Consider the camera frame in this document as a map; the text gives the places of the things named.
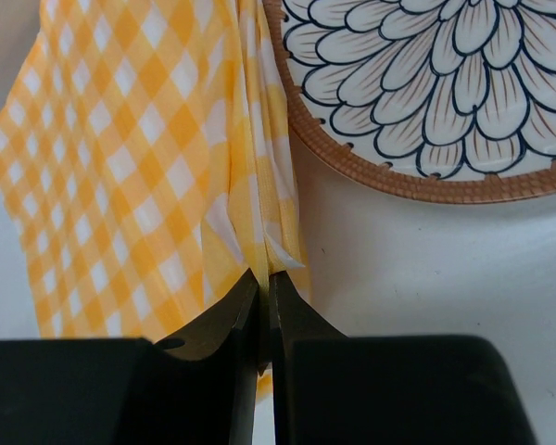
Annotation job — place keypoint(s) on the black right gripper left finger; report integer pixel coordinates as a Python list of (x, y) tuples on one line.
[(195, 386)]

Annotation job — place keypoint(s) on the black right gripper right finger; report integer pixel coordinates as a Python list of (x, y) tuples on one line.
[(329, 388)]

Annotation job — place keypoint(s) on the yellow white checkered cloth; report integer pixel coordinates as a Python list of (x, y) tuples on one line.
[(146, 164)]

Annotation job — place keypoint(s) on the floral patterned ceramic plate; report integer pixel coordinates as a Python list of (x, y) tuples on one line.
[(439, 101)]

